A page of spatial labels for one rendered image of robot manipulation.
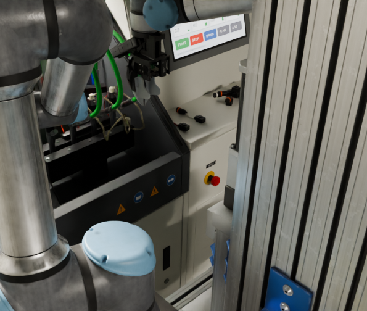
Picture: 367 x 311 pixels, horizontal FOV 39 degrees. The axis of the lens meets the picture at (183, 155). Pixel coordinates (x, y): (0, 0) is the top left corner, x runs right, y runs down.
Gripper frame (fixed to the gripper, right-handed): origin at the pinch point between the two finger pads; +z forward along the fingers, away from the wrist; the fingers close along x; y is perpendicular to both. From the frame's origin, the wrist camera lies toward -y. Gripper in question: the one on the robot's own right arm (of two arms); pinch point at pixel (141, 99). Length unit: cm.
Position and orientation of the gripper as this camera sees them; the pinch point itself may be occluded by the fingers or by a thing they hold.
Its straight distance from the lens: 141.3
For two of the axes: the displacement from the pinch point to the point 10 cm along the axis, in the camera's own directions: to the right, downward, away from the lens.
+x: 7.1, -3.6, 6.1
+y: 7.1, 3.9, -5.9
